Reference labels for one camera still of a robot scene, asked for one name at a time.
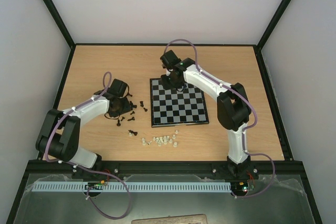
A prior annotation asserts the small circuit board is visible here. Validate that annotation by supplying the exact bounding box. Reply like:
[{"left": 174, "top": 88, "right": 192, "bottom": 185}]
[{"left": 236, "top": 179, "right": 256, "bottom": 192}]

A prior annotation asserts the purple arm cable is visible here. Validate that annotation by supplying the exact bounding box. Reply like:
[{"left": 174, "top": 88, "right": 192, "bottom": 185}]
[
  {"left": 44, "top": 71, "right": 132, "bottom": 220},
  {"left": 164, "top": 38, "right": 276, "bottom": 199}
]

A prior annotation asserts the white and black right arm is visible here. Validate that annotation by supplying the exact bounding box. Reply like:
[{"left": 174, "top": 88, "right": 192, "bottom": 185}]
[{"left": 160, "top": 50, "right": 255, "bottom": 178}]

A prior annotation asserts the light blue cable duct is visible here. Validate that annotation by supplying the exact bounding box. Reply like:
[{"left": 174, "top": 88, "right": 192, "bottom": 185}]
[{"left": 31, "top": 182, "right": 232, "bottom": 193}]

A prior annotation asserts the black enclosure frame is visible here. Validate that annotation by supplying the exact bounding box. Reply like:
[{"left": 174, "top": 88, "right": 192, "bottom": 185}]
[{"left": 6, "top": 0, "right": 322, "bottom": 223}]

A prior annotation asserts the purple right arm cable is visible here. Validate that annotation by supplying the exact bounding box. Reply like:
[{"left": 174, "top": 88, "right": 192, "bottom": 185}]
[{"left": 164, "top": 38, "right": 276, "bottom": 199}]

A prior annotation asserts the white chess pieces cluster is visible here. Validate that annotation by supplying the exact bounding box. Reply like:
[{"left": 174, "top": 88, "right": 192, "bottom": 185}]
[{"left": 152, "top": 134, "right": 177, "bottom": 146}]

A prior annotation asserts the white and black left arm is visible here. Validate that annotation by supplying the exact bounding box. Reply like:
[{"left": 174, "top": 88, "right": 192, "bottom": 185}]
[{"left": 35, "top": 79, "right": 132, "bottom": 170}]

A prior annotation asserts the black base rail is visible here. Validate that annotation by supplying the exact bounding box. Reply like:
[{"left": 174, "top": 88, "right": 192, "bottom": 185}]
[{"left": 26, "top": 160, "right": 305, "bottom": 180}]

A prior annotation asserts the black and grey chessboard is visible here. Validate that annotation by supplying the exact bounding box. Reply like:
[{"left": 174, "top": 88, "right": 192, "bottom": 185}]
[{"left": 150, "top": 78, "right": 209, "bottom": 127}]

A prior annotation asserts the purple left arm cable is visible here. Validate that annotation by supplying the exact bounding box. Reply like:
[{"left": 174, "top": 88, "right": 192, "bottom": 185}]
[{"left": 44, "top": 71, "right": 132, "bottom": 220}]

